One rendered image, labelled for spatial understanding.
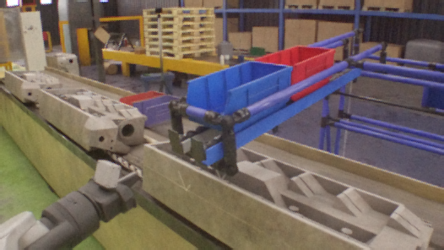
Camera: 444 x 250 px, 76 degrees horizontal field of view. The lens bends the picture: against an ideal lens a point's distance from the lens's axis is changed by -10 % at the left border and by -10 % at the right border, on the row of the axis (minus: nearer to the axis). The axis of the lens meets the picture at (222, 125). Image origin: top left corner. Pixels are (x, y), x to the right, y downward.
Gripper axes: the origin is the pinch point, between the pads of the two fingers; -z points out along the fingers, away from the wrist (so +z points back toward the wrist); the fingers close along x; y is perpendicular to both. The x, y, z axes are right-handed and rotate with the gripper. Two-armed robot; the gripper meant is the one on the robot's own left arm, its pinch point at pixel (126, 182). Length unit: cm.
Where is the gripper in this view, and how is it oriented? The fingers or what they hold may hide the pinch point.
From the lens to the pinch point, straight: 70.0
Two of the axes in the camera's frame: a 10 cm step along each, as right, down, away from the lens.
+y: -0.2, -9.0, -4.3
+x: 8.5, 2.1, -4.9
